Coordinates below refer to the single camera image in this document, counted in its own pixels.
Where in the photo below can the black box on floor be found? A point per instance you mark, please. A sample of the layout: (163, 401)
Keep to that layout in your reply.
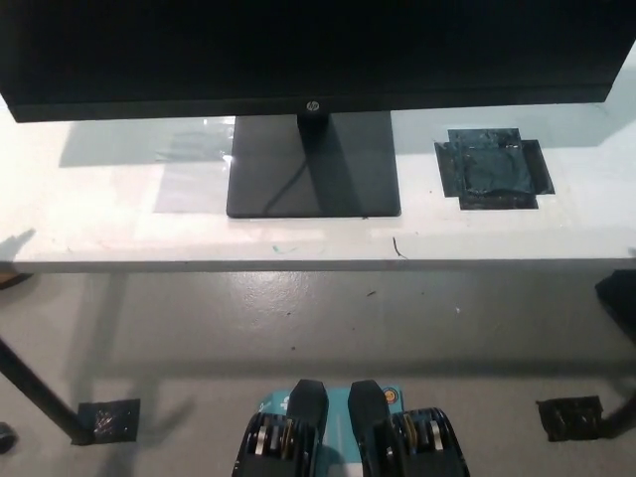
(618, 298)

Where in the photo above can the black tape patch on table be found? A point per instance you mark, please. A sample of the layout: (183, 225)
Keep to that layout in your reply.
(492, 171)

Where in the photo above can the black metal table leg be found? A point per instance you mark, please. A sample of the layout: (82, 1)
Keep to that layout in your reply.
(621, 417)
(45, 395)

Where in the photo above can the black teal robot torso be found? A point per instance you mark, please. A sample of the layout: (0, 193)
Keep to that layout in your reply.
(308, 407)

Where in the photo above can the clear tape patch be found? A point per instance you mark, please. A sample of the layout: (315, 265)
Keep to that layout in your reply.
(194, 189)

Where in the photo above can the small black wheel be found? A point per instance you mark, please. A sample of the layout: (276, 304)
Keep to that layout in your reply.
(6, 436)

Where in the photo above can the black HP monitor with stand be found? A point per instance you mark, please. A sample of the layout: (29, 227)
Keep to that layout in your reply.
(298, 49)

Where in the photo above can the brown curved object on floor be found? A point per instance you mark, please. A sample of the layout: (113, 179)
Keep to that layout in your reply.
(12, 280)

